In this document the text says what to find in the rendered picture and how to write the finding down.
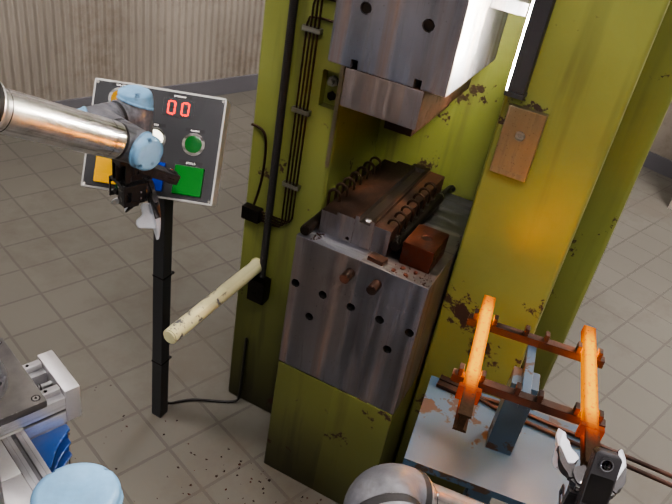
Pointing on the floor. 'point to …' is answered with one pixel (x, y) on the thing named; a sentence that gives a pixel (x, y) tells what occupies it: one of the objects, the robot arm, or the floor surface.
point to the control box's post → (162, 260)
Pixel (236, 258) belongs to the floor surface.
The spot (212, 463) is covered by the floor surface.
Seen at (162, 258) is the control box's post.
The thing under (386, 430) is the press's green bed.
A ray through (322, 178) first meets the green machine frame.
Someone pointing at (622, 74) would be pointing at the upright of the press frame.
